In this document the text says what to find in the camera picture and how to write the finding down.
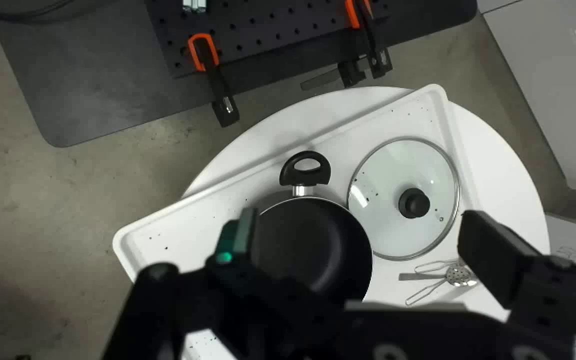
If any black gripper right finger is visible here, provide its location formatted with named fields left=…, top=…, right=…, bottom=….
left=456, top=207, right=576, bottom=348

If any black pot with loop handle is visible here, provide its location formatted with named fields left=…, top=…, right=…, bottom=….
left=247, top=148, right=376, bottom=303

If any orange black bar clamp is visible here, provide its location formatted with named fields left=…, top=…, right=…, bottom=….
left=187, top=32, right=243, bottom=128
left=358, top=0, right=394, bottom=80
left=337, top=0, right=368, bottom=88

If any grey white cabinet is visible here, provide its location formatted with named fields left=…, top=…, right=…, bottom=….
left=481, top=0, right=576, bottom=232

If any glass lid with black knob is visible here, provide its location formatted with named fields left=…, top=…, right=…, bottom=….
left=344, top=136, right=464, bottom=261

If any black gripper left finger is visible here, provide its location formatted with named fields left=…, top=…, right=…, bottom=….
left=105, top=205, right=344, bottom=360

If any black perforated board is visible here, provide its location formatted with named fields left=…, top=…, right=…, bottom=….
left=145, top=0, right=481, bottom=80

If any silver metal bracket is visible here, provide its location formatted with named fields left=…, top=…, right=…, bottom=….
left=180, top=0, right=212, bottom=16

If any white plastic tray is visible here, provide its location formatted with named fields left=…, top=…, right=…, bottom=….
left=113, top=81, right=504, bottom=360

